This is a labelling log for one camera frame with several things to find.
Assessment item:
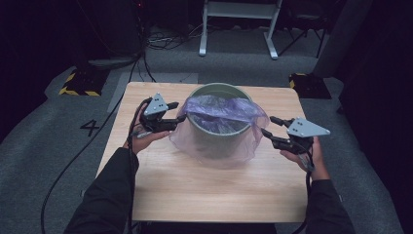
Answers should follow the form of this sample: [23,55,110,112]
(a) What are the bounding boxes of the person's right hand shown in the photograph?
[281,136,330,181]

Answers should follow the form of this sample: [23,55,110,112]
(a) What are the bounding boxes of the grey pillar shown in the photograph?
[313,0,374,78]

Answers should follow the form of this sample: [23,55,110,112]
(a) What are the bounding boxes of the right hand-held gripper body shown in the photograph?
[285,117,331,155]

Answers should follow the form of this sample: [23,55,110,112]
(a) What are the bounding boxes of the green plastic bin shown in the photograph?
[186,82,254,160]

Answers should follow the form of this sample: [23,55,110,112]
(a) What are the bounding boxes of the left hand-held gripper cable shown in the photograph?
[126,97,154,234]

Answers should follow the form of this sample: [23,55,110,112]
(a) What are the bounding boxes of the bundle of floor cables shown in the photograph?
[147,23,203,52]

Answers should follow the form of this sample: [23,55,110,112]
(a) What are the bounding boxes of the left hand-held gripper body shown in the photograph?
[139,93,171,133]

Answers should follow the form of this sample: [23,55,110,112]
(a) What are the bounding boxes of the right hand-held gripper cable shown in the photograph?
[291,145,316,234]

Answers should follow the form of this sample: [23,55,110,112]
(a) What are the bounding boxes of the white metal stand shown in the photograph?
[198,0,283,60]

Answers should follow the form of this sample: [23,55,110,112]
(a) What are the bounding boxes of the black tripod stand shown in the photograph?
[277,6,327,59]

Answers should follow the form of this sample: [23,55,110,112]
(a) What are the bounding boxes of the black yellow striped floor plate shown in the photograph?
[288,72,332,99]
[58,68,110,98]

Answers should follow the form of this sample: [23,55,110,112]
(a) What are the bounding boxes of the person's left hand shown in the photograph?
[123,103,171,155]

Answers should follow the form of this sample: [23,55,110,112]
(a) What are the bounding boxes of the hand-held gripper cable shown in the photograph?
[126,97,154,234]
[291,145,316,234]

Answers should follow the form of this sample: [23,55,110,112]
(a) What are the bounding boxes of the grey stand base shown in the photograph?
[87,56,140,70]

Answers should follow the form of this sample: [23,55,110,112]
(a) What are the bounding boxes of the purple plastic bag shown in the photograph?
[169,94,271,170]

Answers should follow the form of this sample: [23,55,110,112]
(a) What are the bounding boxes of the black floor cable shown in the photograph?
[40,52,147,234]

